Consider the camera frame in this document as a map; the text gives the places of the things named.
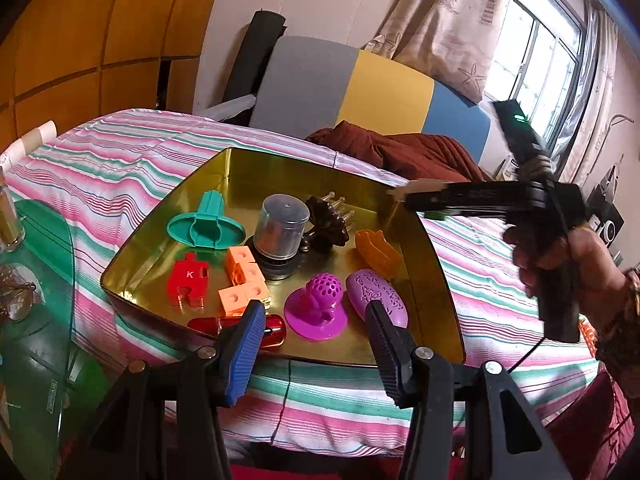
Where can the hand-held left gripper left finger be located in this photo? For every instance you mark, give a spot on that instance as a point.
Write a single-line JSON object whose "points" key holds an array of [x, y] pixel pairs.
{"points": [[245, 355]]}

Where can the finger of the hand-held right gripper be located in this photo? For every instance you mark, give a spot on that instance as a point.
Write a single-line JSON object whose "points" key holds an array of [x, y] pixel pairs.
{"points": [[470, 214], [470, 194]]}

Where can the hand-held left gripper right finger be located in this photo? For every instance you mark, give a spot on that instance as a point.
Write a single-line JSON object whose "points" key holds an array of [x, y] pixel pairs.
{"points": [[384, 355]]}

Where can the red lipstick tube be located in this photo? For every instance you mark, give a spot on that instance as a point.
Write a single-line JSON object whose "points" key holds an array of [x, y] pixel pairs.
{"points": [[210, 325]]}

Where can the orange perforated building block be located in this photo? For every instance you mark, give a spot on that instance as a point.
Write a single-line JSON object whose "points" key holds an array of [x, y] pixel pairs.
{"points": [[240, 300], [242, 262]]}

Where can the purple embossed oval object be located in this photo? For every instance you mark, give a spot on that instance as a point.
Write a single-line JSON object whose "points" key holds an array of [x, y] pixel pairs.
{"points": [[372, 290]]}

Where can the magenta perforated silicone piece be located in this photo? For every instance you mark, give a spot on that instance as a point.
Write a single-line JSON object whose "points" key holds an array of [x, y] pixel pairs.
{"points": [[320, 310]]}

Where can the red puzzle piece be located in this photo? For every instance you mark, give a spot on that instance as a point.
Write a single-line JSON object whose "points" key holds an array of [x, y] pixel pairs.
{"points": [[187, 280]]}

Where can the orange plastic mold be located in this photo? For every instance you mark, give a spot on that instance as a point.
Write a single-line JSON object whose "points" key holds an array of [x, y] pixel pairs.
{"points": [[377, 252]]}

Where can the grey cylinder with black base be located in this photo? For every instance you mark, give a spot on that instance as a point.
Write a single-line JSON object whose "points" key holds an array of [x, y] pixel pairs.
{"points": [[280, 230]]}

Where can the green plastic holder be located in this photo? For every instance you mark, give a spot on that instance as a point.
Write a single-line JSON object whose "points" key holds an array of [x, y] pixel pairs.
{"points": [[207, 220]]}

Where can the brown scalp massage comb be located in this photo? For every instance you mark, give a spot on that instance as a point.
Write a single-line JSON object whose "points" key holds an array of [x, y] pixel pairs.
{"points": [[327, 220]]}

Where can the gold metal tin box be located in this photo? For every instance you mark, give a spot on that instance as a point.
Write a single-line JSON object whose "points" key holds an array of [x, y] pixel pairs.
{"points": [[300, 175]]}

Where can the person's right forearm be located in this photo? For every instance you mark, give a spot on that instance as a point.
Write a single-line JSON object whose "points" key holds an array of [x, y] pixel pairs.
{"points": [[625, 340]]}

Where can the person's right hand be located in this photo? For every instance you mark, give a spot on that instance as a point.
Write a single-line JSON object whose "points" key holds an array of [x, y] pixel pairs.
{"points": [[595, 265]]}

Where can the black stereo speaker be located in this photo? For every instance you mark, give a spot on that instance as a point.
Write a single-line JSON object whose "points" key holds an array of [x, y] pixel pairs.
{"points": [[605, 215]]}

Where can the brown quilted blanket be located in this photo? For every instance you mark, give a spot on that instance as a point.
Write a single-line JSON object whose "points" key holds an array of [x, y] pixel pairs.
{"points": [[410, 155]]}

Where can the pale patterned curtain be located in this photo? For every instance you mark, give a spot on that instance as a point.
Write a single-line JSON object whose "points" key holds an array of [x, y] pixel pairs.
{"points": [[595, 85]]}

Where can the grey yellow blue headboard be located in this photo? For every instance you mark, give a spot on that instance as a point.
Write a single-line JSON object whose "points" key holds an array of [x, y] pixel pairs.
{"points": [[390, 90]]}

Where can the orange plastic toy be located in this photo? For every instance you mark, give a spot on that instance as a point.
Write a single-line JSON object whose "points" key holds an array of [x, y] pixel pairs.
{"points": [[587, 335]]}

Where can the window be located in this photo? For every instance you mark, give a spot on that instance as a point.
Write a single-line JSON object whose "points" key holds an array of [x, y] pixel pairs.
{"points": [[530, 60]]}

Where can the beige starfish print curtain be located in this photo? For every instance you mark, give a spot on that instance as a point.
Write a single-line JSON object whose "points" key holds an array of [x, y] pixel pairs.
{"points": [[440, 20]]}

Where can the green glass table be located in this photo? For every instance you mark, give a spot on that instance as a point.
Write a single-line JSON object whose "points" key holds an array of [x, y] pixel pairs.
{"points": [[40, 285]]}

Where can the person's dark red clothing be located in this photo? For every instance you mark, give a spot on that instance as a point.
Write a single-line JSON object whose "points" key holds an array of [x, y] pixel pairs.
{"points": [[590, 425]]}

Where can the striped pink green blanket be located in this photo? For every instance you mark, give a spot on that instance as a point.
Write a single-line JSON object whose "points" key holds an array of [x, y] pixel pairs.
{"points": [[125, 160]]}

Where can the eyeglasses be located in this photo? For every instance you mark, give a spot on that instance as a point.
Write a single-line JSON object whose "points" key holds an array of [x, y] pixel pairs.
{"points": [[17, 295]]}

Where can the black rolled mat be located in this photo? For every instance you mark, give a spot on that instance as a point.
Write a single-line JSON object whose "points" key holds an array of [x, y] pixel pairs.
{"points": [[255, 60]]}

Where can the glass jar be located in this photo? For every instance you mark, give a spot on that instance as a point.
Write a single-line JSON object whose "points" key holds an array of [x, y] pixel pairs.
{"points": [[10, 220]]}

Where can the wooden wardrobe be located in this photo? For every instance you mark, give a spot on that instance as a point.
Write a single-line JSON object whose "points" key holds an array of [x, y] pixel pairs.
{"points": [[100, 35]]}

